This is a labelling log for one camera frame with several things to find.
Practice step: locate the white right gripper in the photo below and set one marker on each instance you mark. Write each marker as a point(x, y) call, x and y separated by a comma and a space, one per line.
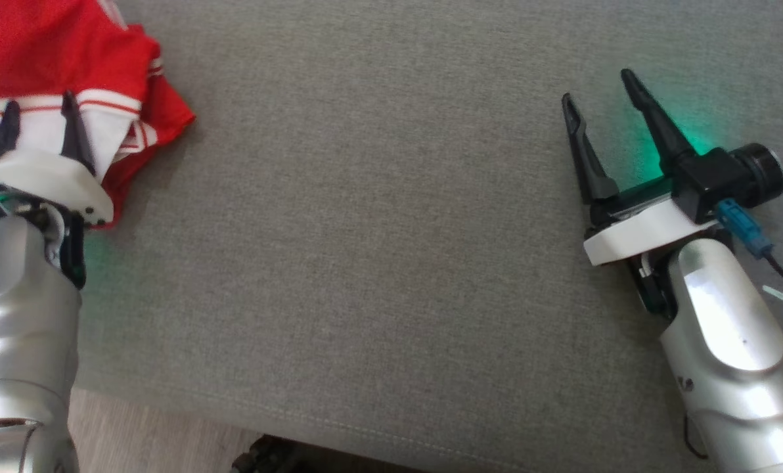
point(634, 233)

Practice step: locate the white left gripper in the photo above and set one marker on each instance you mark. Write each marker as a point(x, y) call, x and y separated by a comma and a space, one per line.
point(56, 177)

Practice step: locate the red white basketball jersey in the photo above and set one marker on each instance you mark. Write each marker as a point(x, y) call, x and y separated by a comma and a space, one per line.
point(43, 46)

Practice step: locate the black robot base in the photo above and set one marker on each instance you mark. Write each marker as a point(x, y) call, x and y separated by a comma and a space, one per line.
point(267, 456)

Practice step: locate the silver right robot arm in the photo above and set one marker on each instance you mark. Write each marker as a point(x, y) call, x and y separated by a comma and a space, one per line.
point(733, 341)

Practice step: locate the grey fabric sofa seat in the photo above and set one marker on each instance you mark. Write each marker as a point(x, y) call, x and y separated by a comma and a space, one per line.
point(378, 230)

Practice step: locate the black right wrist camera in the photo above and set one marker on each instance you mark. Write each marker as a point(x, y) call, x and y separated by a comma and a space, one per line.
point(726, 174)

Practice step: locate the blue right camera connector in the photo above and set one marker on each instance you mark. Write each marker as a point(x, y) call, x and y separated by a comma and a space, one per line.
point(743, 226)

